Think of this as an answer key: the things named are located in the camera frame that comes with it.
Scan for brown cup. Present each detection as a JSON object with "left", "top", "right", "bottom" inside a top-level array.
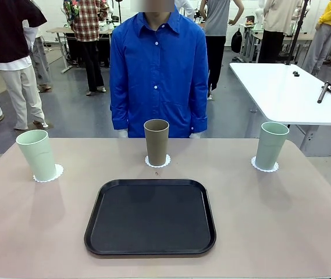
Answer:
[{"left": 143, "top": 119, "right": 170, "bottom": 166}]

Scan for white scalloped paper coaster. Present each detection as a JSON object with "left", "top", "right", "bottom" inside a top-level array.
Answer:
[
  {"left": 251, "top": 156, "right": 279, "bottom": 174},
  {"left": 33, "top": 163, "right": 65, "bottom": 183},
  {"left": 144, "top": 155, "right": 172, "bottom": 169}
]

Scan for pale blue-green cup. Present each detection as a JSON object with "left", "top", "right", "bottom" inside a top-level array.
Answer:
[{"left": 254, "top": 121, "right": 290, "bottom": 171}]

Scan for light green cup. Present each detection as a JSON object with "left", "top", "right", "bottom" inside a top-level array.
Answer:
[{"left": 16, "top": 130, "right": 58, "bottom": 182}]

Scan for person's right forearm blue sleeve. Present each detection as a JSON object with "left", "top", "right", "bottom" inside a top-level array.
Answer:
[{"left": 110, "top": 95, "right": 130, "bottom": 139}]

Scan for person's left forearm blue sleeve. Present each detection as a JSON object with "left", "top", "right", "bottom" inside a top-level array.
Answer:
[{"left": 190, "top": 95, "right": 209, "bottom": 139}]

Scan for person in blue shirt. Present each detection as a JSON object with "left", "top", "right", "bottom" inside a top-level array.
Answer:
[{"left": 109, "top": 0, "right": 209, "bottom": 139}]

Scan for black plastic tray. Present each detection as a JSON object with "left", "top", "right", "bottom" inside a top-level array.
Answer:
[{"left": 84, "top": 178, "right": 217, "bottom": 256}]

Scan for white background table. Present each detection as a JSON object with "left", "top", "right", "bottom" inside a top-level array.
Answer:
[{"left": 229, "top": 62, "right": 331, "bottom": 152}]

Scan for black hanging bag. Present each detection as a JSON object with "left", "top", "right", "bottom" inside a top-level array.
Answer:
[{"left": 230, "top": 28, "right": 243, "bottom": 53}]

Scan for person in grey shirt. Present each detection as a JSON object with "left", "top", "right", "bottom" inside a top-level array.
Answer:
[{"left": 200, "top": 0, "right": 244, "bottom": 91}]

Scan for person in plaid shirt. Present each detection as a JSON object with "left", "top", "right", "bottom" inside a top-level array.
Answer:
[{"left": 63, "top": 0, "right": 110, "bottom": 96}]

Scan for person in grey trousers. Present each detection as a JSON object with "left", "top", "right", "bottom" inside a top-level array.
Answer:
[{"left": 31, "top": 26, "right": 52, "bottom": 92}]

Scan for wooden background desk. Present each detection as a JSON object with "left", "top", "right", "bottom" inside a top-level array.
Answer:
[{"left": 46, "top": 27, "right": 76, "bottom": 73}]

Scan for black tripod pole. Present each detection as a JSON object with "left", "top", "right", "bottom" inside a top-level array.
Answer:
[{"left": 286, "top": 0, "right": 311, "bottom": 65}]

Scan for person beige shirt black trousers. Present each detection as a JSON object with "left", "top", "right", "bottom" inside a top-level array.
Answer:
[{"left": 258, "top": 0, "right": 303, "bottom": 64}]

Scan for person black shirt white trousers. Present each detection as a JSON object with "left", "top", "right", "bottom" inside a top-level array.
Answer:
[{"left": 0, "top": 0, "right": 49, "bottom": 131}]

